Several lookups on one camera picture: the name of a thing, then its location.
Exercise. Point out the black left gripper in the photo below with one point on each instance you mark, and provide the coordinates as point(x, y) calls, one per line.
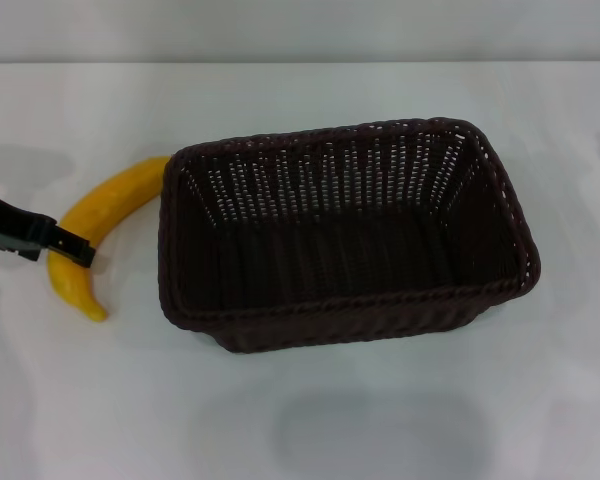
point(10, 227)

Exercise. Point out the yellow banana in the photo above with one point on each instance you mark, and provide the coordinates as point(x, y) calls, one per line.
point(87, 210)

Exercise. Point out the dark brown woven basket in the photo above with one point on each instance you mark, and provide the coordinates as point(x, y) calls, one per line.
point(345, 235)

